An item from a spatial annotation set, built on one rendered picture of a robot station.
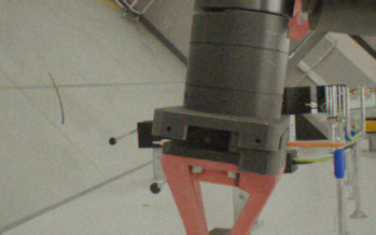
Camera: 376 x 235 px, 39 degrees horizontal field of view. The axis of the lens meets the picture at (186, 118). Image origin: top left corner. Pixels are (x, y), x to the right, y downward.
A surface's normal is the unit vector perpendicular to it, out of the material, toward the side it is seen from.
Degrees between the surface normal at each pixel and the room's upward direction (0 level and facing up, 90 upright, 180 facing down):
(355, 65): 90
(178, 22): 90
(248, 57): 76
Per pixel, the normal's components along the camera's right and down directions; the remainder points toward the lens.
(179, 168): -0.26, 0.40
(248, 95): 0.23, 0.11
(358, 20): -0.12, 0.86
